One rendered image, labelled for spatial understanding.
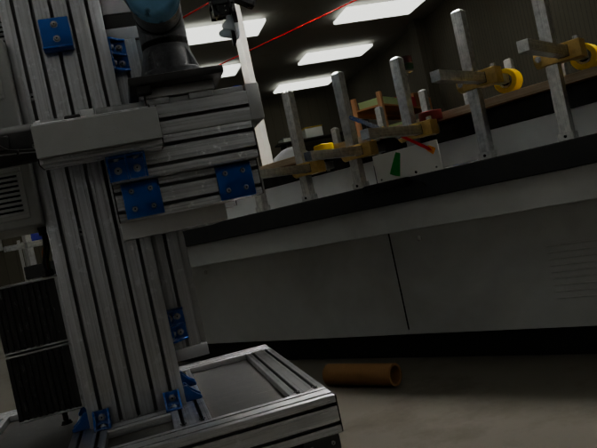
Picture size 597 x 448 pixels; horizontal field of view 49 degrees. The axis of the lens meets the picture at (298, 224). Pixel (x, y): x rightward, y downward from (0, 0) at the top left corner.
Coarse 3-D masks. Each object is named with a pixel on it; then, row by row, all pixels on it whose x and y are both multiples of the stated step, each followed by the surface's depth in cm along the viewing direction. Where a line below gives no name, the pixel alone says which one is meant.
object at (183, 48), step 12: (168, 36) 157; (180, 36) 159; (144, 48) 159; (156, 48) 157; (168, 48) 157; (180, 48) 158; (144, 60) 159; (156, 60) 156; (168, 60) 156; (180, 60) 157; (192, 60) 160; (144, 72) 158; (156, 72) 156
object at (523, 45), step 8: (528, 40) 162; (536, 40) 166; (520, 48) 163; (528, 48) 162; (536, 48) 165; (544, 48) 170; (552, 48) 174; (560, 48) 179; (544, 56) 176; (552, 56) 179; (560, 56) 182
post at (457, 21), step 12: (456, 12) 204; (456, 24) 204; (456, 36) 205; (468, 36) 204; (468, 48) 203; (468, 60) 203; (468, 96) 205; (480, 96) 204; (480, 108) 203; (480, 120) 204; (480, 132) 204; (480, 144) 205; (492, 144) 205
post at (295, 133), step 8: (288, 96) 252; (288, 104) 253; (288, 112) 254; (296, 112) 254; (288, 120) 254; (296, 120) 254; (296, 128) 253; (296, 136) 253; (296, 144) 253; (304, 144) 255; (296, 152) 254; (304, 152) 254; (296, 160) 255; (304, 160) 253; (304, 176) 253; (304, 184) 254; (312, 184) 255; (304, 192) 254; (312, 192) 254
